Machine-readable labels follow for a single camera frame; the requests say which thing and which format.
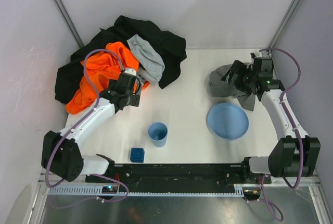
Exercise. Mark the dark grey cloth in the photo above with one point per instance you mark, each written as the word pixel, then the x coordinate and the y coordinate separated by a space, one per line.
pixel 219 88

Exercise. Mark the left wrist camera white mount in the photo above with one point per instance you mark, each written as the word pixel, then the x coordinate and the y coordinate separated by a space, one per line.
pixel 130 71

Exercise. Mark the black cloth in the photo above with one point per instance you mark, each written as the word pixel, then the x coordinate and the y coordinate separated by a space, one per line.
pixel 171 47

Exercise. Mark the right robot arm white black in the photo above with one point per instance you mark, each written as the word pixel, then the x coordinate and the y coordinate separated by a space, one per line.
pixel 296 153

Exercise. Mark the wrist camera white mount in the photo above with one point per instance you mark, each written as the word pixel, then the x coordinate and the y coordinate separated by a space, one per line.
pixel 260 54
pixel 130 71

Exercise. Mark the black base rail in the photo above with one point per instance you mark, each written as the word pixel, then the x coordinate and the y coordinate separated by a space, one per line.
pixel 183 178

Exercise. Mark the right aluminium frame post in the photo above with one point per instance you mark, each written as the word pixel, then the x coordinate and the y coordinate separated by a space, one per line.
pixel 293 6

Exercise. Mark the light grey cloth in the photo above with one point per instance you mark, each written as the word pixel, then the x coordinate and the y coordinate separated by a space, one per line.
pixel 151 65

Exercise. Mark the left aluminium frame post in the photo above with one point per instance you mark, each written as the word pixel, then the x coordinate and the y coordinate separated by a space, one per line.
pixel 68 22

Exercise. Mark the blue plastic bowl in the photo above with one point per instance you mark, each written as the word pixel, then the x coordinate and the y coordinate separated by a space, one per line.
pixel 227 121

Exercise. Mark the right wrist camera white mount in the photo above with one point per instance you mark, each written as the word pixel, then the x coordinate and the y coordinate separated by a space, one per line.
pixel 260 54

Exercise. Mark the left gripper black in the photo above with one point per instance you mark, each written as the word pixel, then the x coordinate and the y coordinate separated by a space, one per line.
pixel 136 97

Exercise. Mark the blue plastic cup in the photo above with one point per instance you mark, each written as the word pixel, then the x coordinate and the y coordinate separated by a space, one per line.
pixel 158 133

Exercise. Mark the orange cloth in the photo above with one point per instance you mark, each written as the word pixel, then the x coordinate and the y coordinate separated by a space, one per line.
pixel 101 67

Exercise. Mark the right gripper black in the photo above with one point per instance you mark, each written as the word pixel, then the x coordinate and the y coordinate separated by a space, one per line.
pixel 234 71

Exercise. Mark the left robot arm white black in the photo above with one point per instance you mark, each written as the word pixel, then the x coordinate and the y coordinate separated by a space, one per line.
pixel 61 152

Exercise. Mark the aluminium frame post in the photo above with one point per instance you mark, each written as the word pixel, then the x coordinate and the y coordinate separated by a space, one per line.
pixel 293 6
pixel 68 22

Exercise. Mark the blue cube block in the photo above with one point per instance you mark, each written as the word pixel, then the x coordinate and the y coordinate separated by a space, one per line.
pixel 137 155

